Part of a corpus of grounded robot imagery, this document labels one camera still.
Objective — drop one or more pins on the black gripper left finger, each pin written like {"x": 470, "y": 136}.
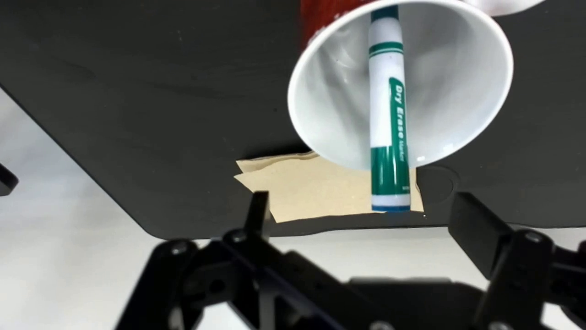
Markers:
{"x": 258, "y": 213}

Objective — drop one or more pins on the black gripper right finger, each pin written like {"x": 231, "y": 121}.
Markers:
{"x": 481, "y": 239}

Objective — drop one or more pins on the white green dry erase marker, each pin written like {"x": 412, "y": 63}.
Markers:
{"x": 388, "y": 121}

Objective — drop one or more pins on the maroon mug white inside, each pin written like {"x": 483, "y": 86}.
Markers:
{"x": 445, "y": 92}

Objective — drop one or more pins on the cream paper napkin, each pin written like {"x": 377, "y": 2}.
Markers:
{"x": 304, "y": 189}

